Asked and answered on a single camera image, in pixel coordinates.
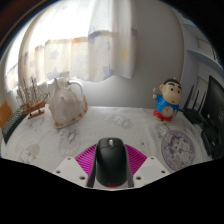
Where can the white star-print curtain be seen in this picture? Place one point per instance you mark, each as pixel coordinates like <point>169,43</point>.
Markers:
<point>83,46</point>

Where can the black computer monitor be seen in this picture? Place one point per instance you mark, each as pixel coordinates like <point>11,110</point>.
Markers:
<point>215,106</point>

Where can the white wall shelf unit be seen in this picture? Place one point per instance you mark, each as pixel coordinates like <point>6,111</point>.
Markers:
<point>203,53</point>

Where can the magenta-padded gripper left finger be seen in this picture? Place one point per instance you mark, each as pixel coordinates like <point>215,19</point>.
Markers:
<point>70,168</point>

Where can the black computer mouse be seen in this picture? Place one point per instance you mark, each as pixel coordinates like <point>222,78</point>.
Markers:
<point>111,163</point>

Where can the wooden model sailing ship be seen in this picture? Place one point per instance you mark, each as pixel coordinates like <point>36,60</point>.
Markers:
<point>33,106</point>

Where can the black keyboard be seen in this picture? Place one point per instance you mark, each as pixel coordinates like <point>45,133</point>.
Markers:
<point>11,125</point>

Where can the cartoon boy figure clock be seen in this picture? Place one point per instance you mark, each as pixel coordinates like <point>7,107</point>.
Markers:
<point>166,103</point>

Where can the white printed tablecloth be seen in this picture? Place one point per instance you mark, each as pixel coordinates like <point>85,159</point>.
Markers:
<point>46,143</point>

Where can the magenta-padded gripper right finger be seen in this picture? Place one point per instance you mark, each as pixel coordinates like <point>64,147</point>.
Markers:
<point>151,168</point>

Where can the brown wooden chair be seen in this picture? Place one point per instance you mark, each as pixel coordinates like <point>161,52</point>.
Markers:
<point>5,113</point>

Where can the round purple printed mouse pad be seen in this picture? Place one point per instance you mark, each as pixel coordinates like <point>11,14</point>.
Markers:
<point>178,150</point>

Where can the black monitor stand base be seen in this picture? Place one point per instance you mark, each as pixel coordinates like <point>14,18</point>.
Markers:
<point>210,138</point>

